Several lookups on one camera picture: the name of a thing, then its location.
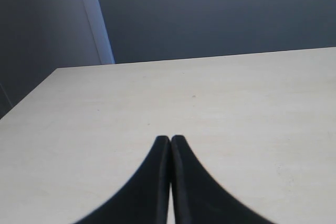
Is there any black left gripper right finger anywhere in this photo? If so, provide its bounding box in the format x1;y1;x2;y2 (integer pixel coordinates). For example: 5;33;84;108
171;135;271;223

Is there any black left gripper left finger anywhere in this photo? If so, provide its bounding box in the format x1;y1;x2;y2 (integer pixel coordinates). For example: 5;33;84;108
77;135;170;223

